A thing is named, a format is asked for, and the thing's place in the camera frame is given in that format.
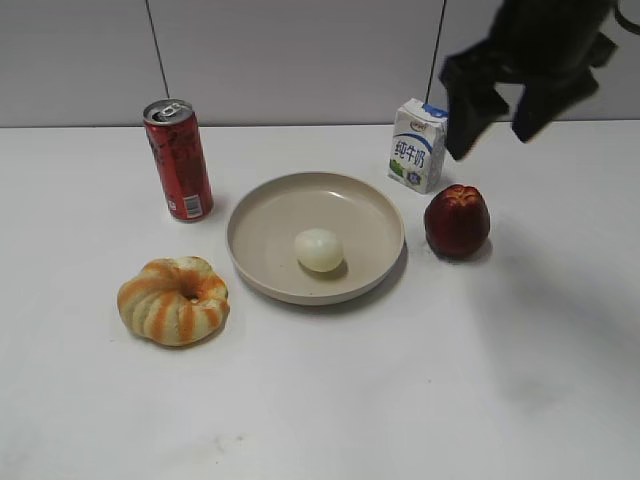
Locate orange striped twisted bread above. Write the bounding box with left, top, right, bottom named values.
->
left=117, top=256, right=230, bottom=347

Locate red soda can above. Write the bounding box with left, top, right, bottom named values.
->
left=143, top=98, right=214, bottom=222

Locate dark red apple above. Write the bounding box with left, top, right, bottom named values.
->
left=424, top=184, right=490, bottom=260

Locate beige round plate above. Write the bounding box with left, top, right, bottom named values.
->
left=226, top=172, right=405, bottom=306

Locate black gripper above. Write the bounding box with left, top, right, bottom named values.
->
left=439, top=1, right=617, bottom=161

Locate white peeled egg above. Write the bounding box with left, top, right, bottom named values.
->
left=294, top=228, right=344, bottom=273

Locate white milk carton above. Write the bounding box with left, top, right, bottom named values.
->
left=388, top=99, right=448, bottom=194

